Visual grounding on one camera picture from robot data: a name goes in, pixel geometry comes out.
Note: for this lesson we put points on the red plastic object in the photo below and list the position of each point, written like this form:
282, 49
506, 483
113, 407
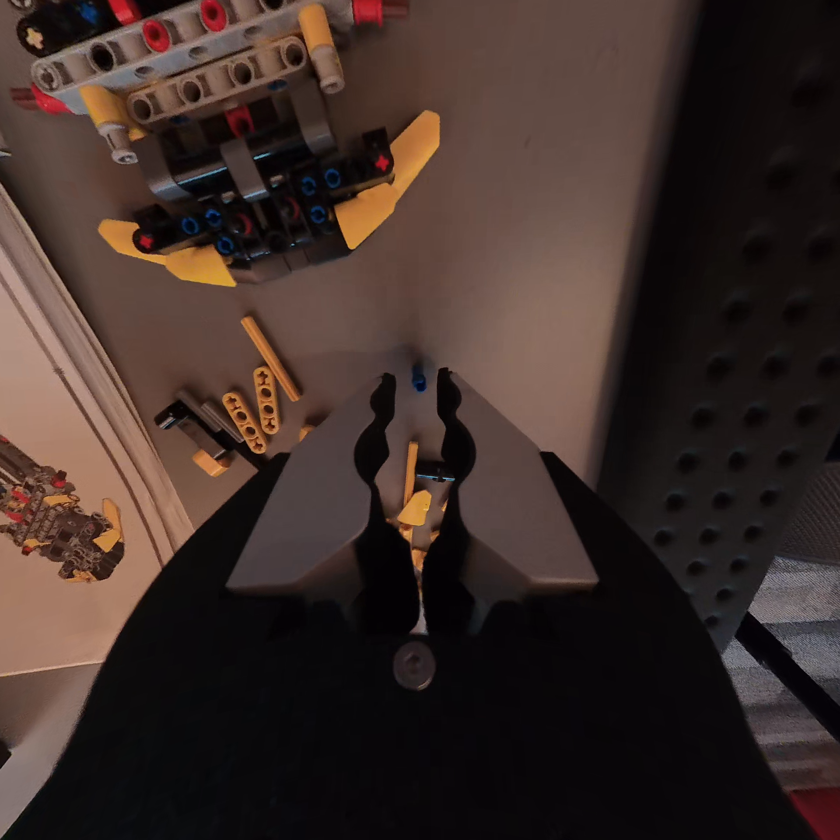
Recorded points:
817, 817

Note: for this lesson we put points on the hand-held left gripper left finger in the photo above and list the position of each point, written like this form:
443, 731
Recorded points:
302, 512

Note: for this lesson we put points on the blue lego axle pin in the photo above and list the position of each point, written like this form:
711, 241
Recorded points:
419, 377

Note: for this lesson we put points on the lego car chassis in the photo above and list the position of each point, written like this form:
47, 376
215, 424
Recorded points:
229, 164

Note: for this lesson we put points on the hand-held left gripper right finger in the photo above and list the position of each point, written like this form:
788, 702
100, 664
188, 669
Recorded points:
525, 512

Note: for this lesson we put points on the lego instruction booklet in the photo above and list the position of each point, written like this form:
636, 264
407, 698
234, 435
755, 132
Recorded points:
52, 525

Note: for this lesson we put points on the pile of yellow lego pieces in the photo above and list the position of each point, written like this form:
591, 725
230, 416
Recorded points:
246, 413

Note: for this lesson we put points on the black metal bar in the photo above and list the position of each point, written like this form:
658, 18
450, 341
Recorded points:
787, 676

